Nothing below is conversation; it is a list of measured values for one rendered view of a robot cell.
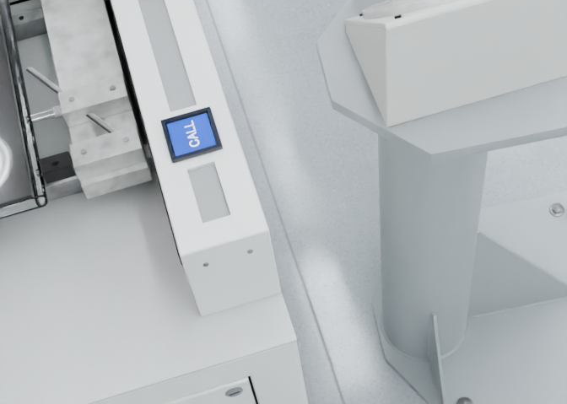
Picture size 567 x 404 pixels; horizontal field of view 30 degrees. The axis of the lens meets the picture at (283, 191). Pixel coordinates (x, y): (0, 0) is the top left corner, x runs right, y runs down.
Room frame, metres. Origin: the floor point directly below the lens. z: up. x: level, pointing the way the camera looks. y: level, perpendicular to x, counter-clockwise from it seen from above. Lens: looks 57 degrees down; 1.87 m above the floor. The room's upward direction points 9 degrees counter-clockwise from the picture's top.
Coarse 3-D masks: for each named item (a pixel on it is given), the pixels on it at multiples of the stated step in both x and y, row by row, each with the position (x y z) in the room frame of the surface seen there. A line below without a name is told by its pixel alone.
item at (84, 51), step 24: (48, 0) 1.00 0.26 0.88; (72, 0) 0.99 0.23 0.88; (96, 0) 0.99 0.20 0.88; (48, 24) 0.96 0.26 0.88; (72, 24) 0.95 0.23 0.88; (96, 24) 0.94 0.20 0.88; (72, 48) 0.91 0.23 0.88; (96, 48) 0.90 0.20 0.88; (72, 72) 0.87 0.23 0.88; (96, 72) 0.87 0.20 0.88; (120, 72) 0.86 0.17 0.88; (120, 120) 0.79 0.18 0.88; (144, 168) 0.71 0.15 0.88; (96, 192) 0.70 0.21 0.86
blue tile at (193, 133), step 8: (184, 120) 0.70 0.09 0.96; (192, 120) 0.70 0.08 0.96; (200, 120) 0.70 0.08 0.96; (208, 120) 0.70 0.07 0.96; (168, 128) 0.70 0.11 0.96; (176, 128) 0.69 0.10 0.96; (184, 128) 0.69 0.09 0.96; (192, 128) 0.69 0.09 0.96; (200, 128) 0.69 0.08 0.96; (208, 128) 0.69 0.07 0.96; (176, 136) 0.68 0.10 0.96; (184, 136) 0.68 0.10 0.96; (192, 136) 0.68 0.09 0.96; (200, 136) 0.68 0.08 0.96; (208, 136) 0.68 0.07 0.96; (176, 144) 0.67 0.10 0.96; (184, 144) 0.67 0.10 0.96; (192, 144) 0.67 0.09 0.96; (200, 144) 0.67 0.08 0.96; (208, 144) 0.67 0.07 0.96; (176, 152) 0.66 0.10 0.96; (184, 152) 0.66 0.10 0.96
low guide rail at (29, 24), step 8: (40, 8) 1.02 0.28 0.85; (16, 16) 1.01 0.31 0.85; (24, 16) 1.01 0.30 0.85; (32, 16) 1.01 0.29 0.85; (40, 16) 1.00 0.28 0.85; (16, 24) 1.00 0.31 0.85; (24, 24) 1.00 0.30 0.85; (32, 24) 1.00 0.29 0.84; (40, 24) 1.00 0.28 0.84; (16, 32) 1.00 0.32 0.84; (24, 32) 1.00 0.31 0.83; (32, 32) 1.00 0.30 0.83; (40, 32) 1.00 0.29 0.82
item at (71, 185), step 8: (152, 160) 0.75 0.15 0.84; (152, 168) 0.75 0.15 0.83; (48, 184) 0.73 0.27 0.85; (56, 184) 0.73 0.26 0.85; (64, 184) 0.73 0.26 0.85; (72, 184) 0.73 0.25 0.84; (32, 192) 0.73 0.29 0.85; (48, 192) 0.73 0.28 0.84; (56, 192) 0.73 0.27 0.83; (64, 192) 0.73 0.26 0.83; (72, 192) 0.73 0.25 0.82; (48, 200) 0.73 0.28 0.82
